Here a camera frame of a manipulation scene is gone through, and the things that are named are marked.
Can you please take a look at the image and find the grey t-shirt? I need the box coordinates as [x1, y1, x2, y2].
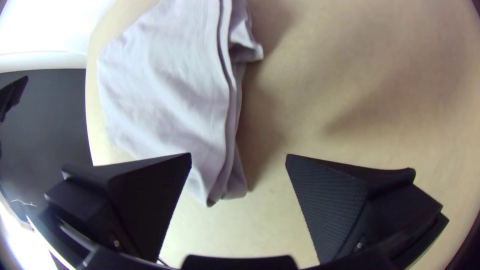
[96, 0, 265, 208]

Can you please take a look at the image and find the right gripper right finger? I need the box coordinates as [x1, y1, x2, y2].
[284, 153, 444, 265]

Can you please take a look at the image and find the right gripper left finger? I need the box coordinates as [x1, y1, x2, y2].
[44, 152, 193, 263]

